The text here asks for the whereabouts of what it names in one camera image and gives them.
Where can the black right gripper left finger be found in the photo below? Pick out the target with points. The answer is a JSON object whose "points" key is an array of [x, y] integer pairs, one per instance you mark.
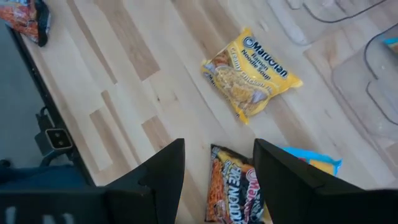
{"points": [[155, 193]]}

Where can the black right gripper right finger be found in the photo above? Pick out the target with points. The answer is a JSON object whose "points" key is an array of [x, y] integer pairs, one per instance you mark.
{"points": [[311, 205]]}

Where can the blue beef ramen pack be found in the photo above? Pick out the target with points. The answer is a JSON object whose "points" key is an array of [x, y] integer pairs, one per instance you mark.
{"points": [[391, 43], [323, 165]]}

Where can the black fire noodle pack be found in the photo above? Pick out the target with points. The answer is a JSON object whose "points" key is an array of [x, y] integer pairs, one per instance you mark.
{"points": [[230, 193], [21, 18]]}

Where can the yellow creamy chicken ramen pack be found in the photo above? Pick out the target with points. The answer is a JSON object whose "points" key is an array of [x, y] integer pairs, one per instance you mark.
{"points": [[248, 77]]}

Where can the clear plastic bin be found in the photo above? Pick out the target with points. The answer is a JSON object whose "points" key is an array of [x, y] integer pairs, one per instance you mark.
{"points": [[295, 28], [357, 93]]}

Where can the small table-level camera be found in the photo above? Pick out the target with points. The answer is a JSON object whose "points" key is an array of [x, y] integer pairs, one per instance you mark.
{"points": [[57, 140]]}

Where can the black aluminium table frame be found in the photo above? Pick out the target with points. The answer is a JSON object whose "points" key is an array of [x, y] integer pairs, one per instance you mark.
{"points": [[31, 67]]}

